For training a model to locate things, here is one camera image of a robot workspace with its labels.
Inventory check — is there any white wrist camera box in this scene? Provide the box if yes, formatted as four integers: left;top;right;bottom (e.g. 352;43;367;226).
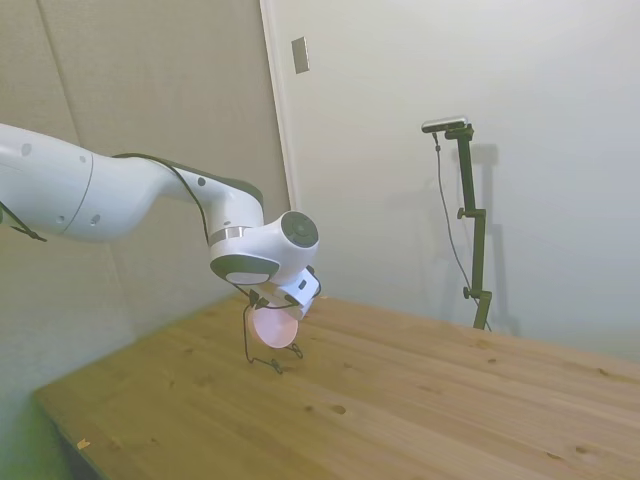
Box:
278;266;324;307

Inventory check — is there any dark jointed camera stand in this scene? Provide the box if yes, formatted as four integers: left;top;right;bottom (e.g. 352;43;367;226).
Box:
443;124;494;330

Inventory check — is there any black wire bowl stand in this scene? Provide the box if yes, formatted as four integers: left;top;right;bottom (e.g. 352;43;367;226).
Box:
242;294;305;377

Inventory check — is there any grey camera bar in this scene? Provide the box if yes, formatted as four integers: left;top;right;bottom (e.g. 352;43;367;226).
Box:
420;115;470;135

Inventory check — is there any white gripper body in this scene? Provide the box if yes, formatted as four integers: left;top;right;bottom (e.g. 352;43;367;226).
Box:
255;284;314;322

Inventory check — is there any grey wall switch plate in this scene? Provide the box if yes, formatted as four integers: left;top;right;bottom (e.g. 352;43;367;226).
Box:
291;36;311;75

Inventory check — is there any pink plastic bowl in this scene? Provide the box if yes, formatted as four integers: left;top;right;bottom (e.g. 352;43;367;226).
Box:
251;307;301;350

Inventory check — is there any white door frame trim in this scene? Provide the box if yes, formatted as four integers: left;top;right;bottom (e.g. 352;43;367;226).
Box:
259;0;312;301

